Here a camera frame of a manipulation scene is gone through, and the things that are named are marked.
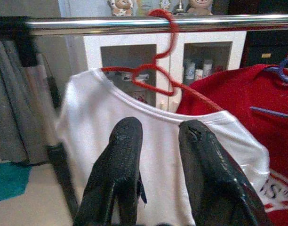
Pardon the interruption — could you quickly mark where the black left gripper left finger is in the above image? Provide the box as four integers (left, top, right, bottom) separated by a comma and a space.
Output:
72, 116, 144, 226

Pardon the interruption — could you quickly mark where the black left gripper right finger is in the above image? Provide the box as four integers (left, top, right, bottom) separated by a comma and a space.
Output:
178, 119, 274, 226

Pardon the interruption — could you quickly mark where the cat figurine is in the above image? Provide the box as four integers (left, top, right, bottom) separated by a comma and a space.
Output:
107, 0, 134, 17

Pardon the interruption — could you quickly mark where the red shirt with white print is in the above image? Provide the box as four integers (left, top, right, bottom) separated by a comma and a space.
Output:
176, 64, 288, 226

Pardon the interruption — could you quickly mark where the chrome clothes rack rail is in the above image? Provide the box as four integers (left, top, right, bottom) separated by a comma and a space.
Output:
0, 14, 288, 36

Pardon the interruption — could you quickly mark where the white long t-shirt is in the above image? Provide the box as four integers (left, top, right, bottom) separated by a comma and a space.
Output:
55, 68, 271, 226

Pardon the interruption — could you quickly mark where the round beige figurine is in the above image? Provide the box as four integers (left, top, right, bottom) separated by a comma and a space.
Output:
186, 0, 213, 15

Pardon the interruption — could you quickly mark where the dark wooden cabinet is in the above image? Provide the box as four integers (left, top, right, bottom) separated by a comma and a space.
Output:
240, 0, 288, 69

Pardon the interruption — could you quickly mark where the clothes rack upright post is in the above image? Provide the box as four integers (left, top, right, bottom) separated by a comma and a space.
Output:
24, 54, 80, 221

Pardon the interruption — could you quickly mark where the white glass-door cabinet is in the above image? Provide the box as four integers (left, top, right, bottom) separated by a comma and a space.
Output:
82, 30, 247, 113

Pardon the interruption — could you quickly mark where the red velvet hanger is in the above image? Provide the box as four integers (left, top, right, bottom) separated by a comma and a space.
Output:
100, 9, 224, 111

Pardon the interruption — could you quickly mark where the grey curtain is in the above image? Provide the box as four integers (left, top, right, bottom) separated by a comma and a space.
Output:
0, 40, 53, 165

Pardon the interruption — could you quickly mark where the teal rug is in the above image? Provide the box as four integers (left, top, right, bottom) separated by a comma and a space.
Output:
0, 161, 33, 203

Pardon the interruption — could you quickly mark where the purple wire hanger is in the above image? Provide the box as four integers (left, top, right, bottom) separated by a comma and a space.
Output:
249, 54, 288, 121

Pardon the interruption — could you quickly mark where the black rack corner joint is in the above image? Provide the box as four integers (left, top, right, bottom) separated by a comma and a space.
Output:
0, 16, 39, 68

